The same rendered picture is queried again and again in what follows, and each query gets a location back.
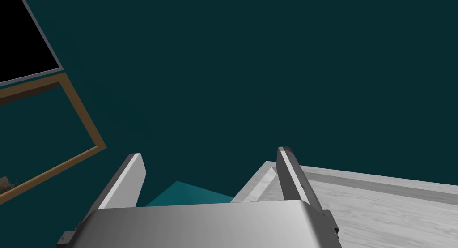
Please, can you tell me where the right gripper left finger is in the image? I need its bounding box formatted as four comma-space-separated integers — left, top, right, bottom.
83, 153, 147, 221

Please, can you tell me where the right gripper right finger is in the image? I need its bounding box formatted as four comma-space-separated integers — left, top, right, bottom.
276, 146, 326, 212

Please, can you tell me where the brown wooden shelf frame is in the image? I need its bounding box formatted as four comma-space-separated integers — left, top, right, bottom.
0, 72, 108, 205

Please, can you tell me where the black screen with grey frame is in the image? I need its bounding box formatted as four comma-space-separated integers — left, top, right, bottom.
0, 0, 65, 87

